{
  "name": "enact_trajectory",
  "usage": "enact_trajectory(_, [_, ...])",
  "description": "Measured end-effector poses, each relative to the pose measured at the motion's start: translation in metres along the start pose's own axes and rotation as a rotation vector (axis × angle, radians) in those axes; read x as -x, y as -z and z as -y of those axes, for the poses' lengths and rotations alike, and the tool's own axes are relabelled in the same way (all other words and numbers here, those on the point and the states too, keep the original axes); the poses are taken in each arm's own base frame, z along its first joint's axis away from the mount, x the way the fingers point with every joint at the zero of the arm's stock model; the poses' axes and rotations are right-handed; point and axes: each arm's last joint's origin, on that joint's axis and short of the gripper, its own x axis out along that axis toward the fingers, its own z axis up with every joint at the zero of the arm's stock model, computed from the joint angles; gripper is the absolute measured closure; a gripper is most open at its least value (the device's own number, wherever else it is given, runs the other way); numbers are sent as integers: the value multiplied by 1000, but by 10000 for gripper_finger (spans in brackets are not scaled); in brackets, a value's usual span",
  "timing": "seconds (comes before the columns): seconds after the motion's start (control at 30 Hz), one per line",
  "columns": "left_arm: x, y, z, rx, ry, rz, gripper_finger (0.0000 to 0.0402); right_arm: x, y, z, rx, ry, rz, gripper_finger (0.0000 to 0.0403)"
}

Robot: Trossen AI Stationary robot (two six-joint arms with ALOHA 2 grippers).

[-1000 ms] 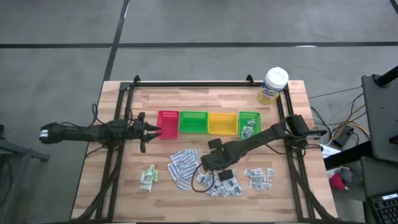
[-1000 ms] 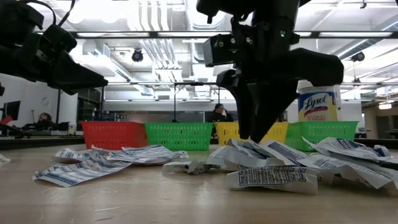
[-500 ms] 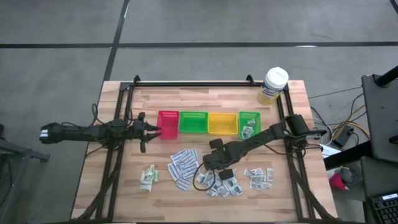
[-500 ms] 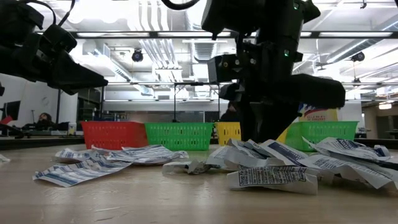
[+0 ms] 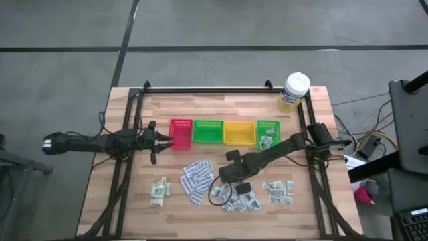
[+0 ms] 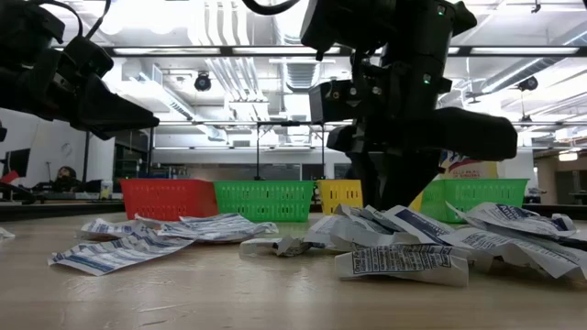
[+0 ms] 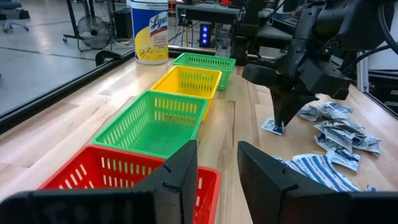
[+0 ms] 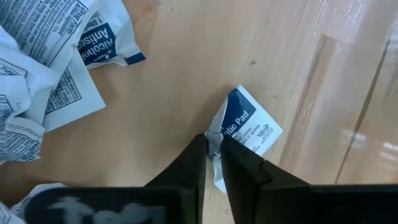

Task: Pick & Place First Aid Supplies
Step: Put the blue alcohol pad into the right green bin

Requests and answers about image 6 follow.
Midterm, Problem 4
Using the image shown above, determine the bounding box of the black ceiling spotlight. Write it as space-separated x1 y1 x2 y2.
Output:
193 71 213 93
517 75 540 93

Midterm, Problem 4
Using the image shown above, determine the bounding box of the person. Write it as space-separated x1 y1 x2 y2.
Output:
52 165 80 193

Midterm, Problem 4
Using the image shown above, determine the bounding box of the black monitor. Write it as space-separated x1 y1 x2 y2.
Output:
2 147 32 179

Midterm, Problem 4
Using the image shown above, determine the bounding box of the yellow plastic basket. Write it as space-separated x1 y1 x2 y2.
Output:
316 178 426 216

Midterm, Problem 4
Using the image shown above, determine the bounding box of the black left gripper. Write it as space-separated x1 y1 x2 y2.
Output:
0 0 161 141

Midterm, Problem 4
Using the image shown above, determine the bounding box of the black metal rack frame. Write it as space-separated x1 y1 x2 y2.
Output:
254 120 327 182

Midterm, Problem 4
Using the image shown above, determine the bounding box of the green plastic basket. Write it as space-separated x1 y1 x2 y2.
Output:
213 180 317 224
419 177 530 225

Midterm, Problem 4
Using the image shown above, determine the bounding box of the blue striped bandage wrapper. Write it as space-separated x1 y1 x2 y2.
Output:
178 212 280 244
48 231 196 277
134 214 194 237
80 217 152 242

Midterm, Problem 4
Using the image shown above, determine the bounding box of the red plastic basket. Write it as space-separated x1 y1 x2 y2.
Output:
119 178 220 222

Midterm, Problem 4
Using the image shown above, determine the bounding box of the yellow disinfecting wipes canister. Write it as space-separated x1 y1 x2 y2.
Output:
437 150 500 181

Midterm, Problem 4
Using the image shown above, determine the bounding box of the black overhead frame beam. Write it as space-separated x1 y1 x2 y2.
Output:
52 44 587 59

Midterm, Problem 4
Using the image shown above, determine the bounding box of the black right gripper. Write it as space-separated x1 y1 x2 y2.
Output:
327 58 519 212

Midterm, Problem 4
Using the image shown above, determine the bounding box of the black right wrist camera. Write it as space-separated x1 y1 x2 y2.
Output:
308 79 384 125

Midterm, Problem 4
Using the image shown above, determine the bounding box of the black aluminium table frame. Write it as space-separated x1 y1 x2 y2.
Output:
0 201 587 224

